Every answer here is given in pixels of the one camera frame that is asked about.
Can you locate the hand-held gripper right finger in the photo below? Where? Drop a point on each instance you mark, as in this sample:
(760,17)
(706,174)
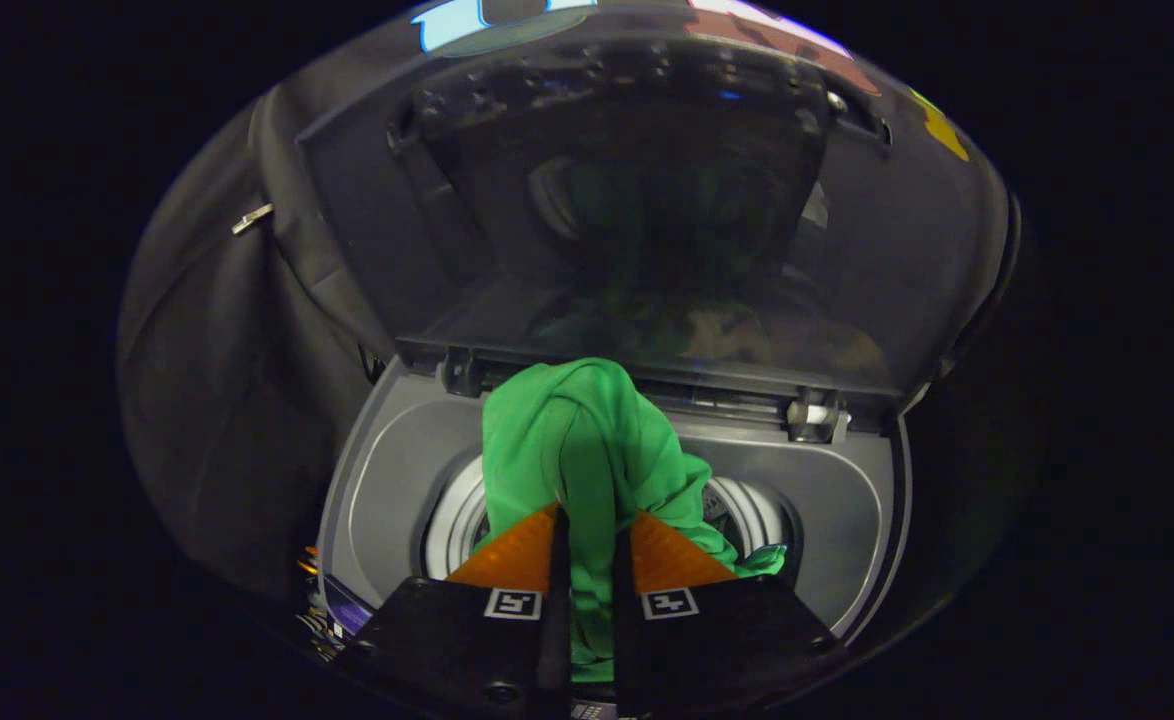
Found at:
(625,640)

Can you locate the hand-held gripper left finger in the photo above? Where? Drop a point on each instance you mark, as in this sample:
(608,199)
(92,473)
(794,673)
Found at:
(555,620)

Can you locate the green jacket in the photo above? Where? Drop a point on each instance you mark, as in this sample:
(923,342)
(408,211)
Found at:
(587,440)

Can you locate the black backdrop cloth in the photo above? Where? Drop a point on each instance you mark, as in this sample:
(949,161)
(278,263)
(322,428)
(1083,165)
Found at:
(207,350)

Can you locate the silver cloth clip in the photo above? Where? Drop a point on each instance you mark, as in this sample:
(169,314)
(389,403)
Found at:
(252,219)

